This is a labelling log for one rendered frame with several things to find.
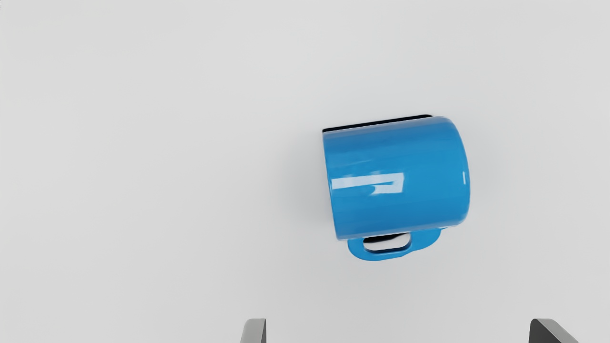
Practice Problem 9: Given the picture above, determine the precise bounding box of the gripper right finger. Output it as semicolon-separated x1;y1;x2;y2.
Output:
529;318;580;343

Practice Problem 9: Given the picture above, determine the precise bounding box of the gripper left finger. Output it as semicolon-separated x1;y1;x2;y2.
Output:
240;318;267;343

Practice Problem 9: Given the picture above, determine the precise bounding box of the blue glossy mug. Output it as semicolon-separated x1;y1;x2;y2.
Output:
322;116;471;262

